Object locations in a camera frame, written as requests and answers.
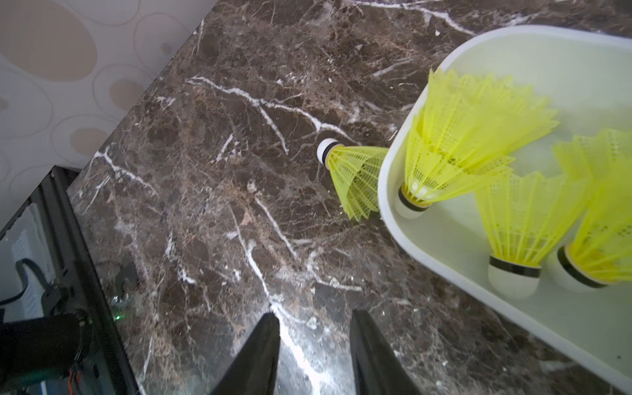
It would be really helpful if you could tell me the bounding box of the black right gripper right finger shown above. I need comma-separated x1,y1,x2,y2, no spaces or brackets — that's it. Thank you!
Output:
350,309,421,394

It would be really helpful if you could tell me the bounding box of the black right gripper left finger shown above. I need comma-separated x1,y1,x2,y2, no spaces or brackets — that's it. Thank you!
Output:
212,313,281,394

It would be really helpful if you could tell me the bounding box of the green shuttlecock group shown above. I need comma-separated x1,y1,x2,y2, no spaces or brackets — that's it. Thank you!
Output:
394,69,559,219
317,138,388,221

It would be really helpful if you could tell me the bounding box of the white storage box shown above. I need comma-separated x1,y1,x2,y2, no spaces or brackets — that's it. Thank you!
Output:
378,26,631,393

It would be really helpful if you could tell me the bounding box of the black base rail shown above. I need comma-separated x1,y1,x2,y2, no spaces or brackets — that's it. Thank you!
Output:
1,166,140,394

